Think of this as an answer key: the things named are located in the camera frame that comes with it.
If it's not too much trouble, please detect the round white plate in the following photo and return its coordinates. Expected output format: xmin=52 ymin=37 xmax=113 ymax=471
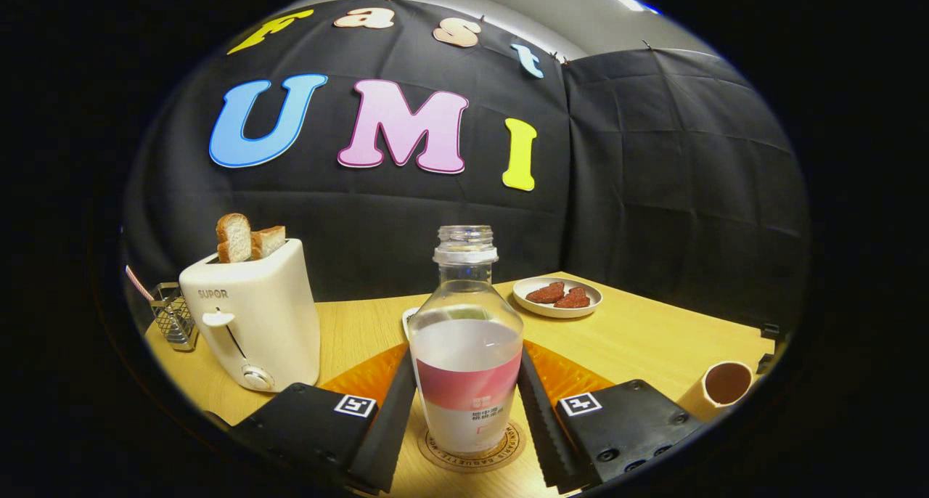
xmin=512 ymin=277 xmax=603 ymax=319

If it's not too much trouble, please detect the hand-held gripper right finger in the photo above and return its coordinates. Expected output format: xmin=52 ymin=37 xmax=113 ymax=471
xmin=516 ymin=340 xmax=705 ymax=494

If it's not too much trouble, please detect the red striped straw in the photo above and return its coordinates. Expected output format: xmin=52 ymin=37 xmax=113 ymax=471
xmin=125 ymin=265 xmax=155 ymax=302

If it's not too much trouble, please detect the white toaster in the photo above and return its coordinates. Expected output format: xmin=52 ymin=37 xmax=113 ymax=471
xmin=179 ymin=238 xmax=321 ymax=393

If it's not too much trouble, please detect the toast bread slice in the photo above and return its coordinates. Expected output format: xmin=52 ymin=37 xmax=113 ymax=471
xmin=250 ymin=226 xmax=287 ymax=260
xmin=216 ymin=213 xmax=253 ymax=264

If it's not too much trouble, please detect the clear juice bottle pink label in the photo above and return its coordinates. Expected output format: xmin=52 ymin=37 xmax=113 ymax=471
xmin=409 ymin=226 xmax=524 ymax=455

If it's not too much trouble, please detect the small white rectangular dish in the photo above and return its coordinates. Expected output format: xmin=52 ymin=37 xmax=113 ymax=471
xmin=401 ymin=306 xmax=436 ymax=339

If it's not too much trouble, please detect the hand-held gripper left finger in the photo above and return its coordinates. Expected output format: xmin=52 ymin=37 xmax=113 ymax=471
xmin=229 ymin=342 xmax=419 ymax=495

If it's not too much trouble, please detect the black backdrop cloth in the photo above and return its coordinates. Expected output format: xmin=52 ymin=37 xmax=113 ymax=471
xmin=122 ymin=0 xmax=810 ymax=332

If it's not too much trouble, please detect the cream cup with wooden handle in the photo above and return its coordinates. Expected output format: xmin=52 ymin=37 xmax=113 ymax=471
xmin=676 ymin=361 xmax=754 ymax=423

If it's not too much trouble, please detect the wooden table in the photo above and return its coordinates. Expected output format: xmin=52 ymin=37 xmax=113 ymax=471
xmin=145 ymin=272 xmax=776 ymax=498

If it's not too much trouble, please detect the round brown coaster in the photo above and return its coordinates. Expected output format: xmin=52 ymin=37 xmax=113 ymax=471
xmin=417 ymin=420 xmax=527 ymax=474

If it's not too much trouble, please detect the wire mesh holder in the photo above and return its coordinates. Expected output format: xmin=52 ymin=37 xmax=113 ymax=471
xmin=150 ymin=282 xmax=200 ymax=352

